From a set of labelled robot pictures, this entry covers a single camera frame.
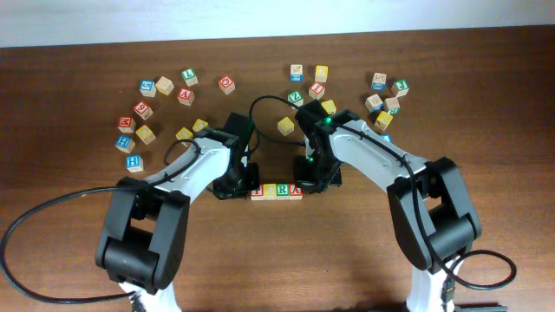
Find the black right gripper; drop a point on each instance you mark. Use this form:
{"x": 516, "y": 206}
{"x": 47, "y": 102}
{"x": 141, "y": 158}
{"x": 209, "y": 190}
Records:
{"x": 307, "y": 183}

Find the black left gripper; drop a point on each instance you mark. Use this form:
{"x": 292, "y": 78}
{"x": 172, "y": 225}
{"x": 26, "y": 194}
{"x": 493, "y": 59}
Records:
{"x": 223, "y": 191}

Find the red letter i block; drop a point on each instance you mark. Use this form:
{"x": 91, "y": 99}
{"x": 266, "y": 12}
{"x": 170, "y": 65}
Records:
{"x": 316, "y": 90}
{"x": 257, "y": 194}

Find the yellow letter C block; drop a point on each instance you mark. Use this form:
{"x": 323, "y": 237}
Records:
{"x": 270, "y": 191}

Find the red letter a block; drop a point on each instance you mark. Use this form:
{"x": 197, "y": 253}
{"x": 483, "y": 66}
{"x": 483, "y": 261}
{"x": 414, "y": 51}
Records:
{"x": 295, "y": 192}
{"x": 185, "y": 96}

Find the green letter R block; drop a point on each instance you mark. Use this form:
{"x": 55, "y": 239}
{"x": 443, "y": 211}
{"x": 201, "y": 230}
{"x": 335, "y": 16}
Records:
{"x": 283, "y": 191}

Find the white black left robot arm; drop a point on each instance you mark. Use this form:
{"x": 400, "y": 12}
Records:
{"x": 143, "y": 237}

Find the yellow block middle upper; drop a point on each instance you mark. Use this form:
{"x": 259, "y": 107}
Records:
{"x": 329, "y": 106}

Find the yellow block left upper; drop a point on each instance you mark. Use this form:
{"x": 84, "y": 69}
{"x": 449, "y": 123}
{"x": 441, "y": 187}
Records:
{"x": 199, "y": 125}

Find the yellow block left lower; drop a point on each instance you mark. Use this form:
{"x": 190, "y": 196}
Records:
{"x": 184, "y": 134}

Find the green letter Z block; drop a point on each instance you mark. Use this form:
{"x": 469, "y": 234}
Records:
{"x": 296, "y": 98}

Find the blue letter L block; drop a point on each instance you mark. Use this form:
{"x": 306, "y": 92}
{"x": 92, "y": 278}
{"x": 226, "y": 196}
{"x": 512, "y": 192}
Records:
{"x": 387, "y": 137}

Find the yellow block tilted right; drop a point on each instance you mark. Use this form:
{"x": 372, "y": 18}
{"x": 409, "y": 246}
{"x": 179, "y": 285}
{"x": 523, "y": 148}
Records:
{"x": 383, "y": 120}

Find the wooden block blue edge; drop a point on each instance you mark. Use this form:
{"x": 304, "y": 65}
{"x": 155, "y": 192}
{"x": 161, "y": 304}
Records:
{"x": 374, "y": 103}

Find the wooden block green edge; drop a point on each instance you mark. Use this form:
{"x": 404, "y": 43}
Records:
{"x": 391, "y": 105}

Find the wooden block blue side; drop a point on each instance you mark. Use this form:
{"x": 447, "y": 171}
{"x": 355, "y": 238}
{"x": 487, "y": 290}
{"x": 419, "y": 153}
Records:
{"x": 296, "y": 72}

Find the yellow block top centre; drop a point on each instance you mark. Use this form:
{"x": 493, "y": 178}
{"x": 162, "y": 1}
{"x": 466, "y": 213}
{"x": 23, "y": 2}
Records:
{"x": 321, "y": 73}

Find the red letter C block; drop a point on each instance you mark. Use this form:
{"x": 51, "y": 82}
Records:
{"x": 226, "y": 84}

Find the blue letter H block lower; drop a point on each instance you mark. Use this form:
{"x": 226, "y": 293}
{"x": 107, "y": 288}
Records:
{"x": 134, "y": 163}

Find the blue letter h block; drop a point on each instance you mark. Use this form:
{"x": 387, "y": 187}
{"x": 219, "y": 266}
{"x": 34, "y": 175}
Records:
{"x": 134, "y": 163}
{"x": 125, "y": 144}

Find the yellow block far left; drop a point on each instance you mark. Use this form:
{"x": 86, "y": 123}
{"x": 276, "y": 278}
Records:
{"x": 145, "y": 134}

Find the wooden block blue bottom right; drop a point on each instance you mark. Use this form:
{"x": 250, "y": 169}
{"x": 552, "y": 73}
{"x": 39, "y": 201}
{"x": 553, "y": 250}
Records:
{"x": 379, "y": 81}

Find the green letter J block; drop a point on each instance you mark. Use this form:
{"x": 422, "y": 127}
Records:
{"x": 399, "y": 88}

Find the green letter L block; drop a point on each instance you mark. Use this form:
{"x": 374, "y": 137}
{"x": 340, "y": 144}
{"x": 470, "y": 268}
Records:
{"x": 190, "y": 77}

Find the blue letter H block upper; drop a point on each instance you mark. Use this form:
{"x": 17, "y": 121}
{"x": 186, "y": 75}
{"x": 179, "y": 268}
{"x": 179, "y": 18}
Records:
{"x": 125, "y": 144}

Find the red number 6 block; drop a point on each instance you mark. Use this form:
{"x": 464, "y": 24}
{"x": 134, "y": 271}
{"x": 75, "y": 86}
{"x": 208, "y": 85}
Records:
{"x": 143, "y": 110}

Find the plain wooden block left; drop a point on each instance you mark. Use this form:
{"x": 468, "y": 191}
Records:
{"x": 164, "y": 85}

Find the red letter M block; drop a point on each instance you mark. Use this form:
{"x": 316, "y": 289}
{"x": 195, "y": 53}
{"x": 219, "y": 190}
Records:
{"x": 126, "y": 124}

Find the blue block top left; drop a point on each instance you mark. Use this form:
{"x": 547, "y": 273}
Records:
{"x": 147, "y": 88}

